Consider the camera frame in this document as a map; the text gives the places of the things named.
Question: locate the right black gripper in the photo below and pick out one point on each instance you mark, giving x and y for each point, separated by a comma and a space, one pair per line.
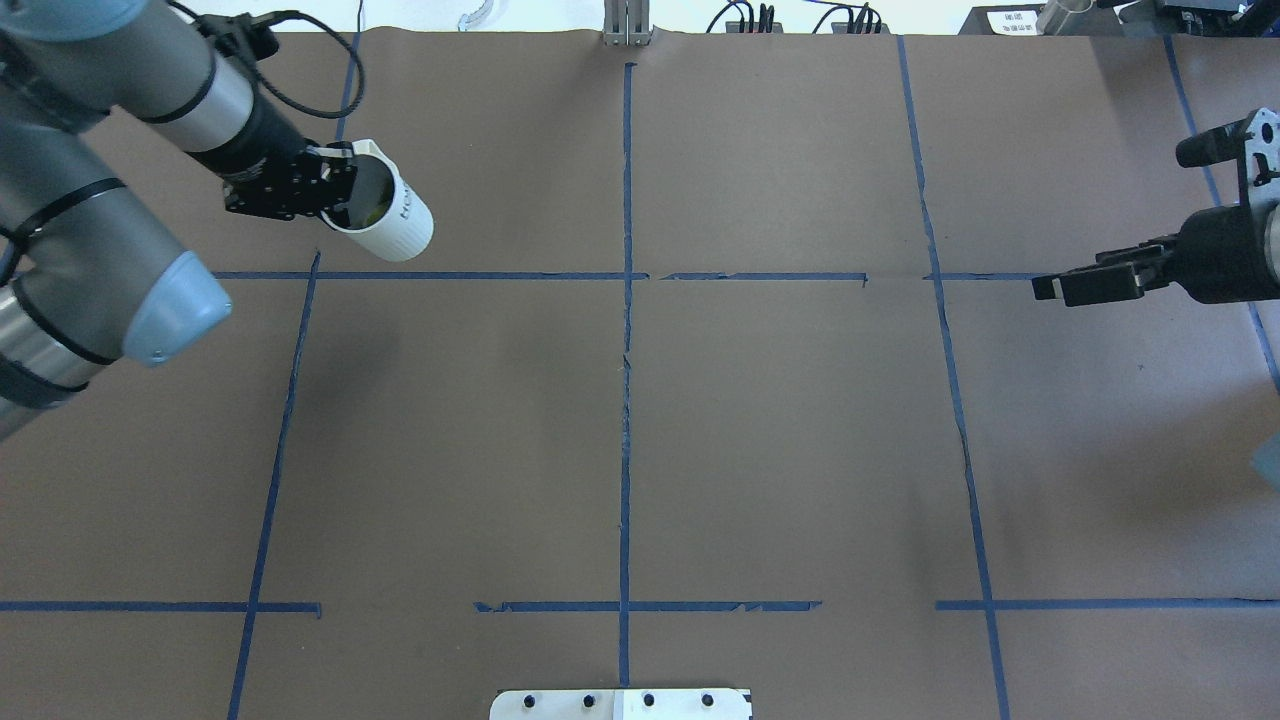
1222, 253

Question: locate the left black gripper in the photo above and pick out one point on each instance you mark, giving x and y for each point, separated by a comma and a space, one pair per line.
258, 143

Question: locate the aluminium frame post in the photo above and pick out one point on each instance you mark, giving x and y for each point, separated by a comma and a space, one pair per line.
627, 23

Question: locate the small metal cup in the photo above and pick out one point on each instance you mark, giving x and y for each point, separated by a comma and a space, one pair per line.
1062, 17

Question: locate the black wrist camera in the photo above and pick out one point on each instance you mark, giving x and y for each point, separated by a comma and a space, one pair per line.
1251, 142

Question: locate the white mug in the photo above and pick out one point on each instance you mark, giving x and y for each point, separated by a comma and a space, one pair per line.
384, 216

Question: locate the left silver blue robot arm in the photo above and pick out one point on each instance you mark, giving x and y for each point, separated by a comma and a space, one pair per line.
90, 275

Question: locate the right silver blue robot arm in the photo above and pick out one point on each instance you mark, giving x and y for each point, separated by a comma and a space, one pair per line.
1272, 240

